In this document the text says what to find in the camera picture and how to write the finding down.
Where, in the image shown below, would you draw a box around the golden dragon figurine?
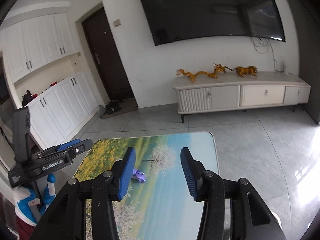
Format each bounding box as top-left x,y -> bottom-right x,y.
176,63 -> 234,82

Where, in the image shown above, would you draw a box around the landscape print table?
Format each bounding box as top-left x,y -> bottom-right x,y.
75,132 -> 220,240

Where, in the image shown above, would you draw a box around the black shoes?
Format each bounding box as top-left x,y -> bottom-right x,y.
105,100 -> 122,115

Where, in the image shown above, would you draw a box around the brown door mat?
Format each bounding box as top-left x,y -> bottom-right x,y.
101,97 -> 138,117

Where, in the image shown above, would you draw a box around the dark brown door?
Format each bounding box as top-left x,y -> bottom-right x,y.
82,7 -> 137,103

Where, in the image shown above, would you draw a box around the white built-in cabinet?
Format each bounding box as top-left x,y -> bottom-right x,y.
0,12 -> 100,150

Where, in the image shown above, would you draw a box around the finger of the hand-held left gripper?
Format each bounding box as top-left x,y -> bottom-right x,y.
32,139 -> 93,163
37,138 -> 83,155

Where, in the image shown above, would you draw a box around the black wall television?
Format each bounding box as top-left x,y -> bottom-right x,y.
134,0 -> 286,46

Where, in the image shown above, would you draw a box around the black bag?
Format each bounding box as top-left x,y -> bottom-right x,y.
22,90 -> 34,107

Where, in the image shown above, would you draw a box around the blue white plush toy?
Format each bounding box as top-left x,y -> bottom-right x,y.
14,174 -> 58,240

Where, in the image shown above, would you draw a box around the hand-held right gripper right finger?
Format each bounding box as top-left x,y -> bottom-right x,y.
180,147 -> 288,240

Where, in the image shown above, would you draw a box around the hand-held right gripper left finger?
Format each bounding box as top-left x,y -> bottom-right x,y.
30,147 -> 137,240

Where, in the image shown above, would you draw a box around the purple plastic bag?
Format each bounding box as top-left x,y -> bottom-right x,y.
132,169 -> 147,184

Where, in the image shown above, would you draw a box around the television cables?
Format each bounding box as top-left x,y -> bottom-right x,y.
251,36 -> 279,72

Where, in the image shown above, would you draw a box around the white television cabinet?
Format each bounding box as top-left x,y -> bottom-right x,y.
172,71 -> 312,123

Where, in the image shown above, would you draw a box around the golden tiger figurine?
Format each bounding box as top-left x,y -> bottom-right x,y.
234,66 -> 258,77

